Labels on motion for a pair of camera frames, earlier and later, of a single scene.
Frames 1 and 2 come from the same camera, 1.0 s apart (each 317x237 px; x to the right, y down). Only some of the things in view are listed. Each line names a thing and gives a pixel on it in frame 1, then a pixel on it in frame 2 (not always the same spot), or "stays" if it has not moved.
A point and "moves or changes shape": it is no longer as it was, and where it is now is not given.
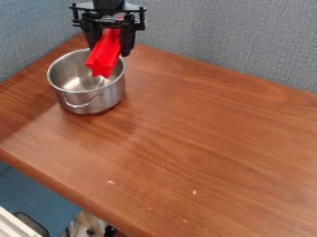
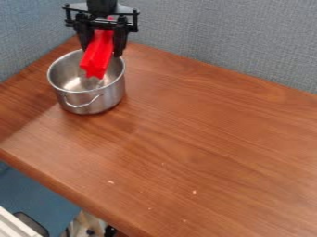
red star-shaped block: [105, 53] moves or changes shape
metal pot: [86, 93] stays
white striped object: [18, 225] stays
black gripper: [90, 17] → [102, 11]
